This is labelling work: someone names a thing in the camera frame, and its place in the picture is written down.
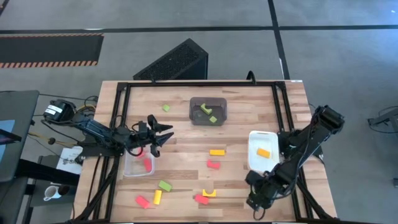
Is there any grey translucent plastic bin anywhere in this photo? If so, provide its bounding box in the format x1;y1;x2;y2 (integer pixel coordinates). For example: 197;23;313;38
188;96;228;127

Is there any grey side table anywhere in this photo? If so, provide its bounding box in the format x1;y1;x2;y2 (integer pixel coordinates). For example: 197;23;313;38
29;155;77;208

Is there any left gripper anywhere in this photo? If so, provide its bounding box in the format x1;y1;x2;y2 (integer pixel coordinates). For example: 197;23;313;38
134;114;175;158

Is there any white printed paper sheet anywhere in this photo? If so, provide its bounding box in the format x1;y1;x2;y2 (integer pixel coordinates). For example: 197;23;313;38
55;146;84;175

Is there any clear plastic bin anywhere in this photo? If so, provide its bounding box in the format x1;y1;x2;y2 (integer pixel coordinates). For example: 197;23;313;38
123;144;155;178

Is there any black perforated box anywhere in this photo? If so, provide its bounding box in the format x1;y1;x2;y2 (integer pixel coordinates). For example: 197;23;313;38
132;37;209;81

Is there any white plastic bin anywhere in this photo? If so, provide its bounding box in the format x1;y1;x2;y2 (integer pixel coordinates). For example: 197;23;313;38
247;130;280;174

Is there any green rectangular block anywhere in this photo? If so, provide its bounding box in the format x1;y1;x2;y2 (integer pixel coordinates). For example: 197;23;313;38
157;179;173;193

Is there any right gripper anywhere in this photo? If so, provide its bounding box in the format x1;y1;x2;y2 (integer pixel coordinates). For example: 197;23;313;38
244;169;276;212

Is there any dark round cup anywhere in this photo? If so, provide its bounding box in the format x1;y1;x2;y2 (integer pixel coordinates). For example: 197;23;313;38
58;184;72;197

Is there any dark grey desk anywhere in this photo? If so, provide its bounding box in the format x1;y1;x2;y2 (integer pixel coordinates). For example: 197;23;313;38
0;90;40;183

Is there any black aluminium rig frame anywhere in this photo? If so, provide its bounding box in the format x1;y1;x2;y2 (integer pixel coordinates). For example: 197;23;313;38
73;80;336;223

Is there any white coffee mug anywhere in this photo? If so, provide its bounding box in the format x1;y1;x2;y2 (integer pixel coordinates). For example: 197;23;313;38
43;185;62;202

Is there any black hazard-striped floor mat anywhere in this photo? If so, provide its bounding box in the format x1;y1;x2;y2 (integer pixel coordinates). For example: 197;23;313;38
0;32;105;69

